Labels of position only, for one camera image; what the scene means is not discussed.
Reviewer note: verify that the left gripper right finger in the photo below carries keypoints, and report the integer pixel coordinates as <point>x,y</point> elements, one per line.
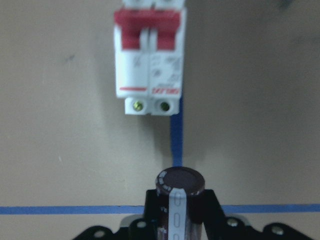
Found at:
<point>219,226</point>

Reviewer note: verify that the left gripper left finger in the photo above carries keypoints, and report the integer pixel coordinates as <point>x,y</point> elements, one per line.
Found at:
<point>143,228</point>

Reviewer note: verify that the dark brown cylindrical capacitor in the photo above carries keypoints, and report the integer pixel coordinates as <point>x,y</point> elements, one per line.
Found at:
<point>179,192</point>

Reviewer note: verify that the white red circuit breaker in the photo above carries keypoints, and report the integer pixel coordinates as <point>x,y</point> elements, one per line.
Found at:
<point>149,44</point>

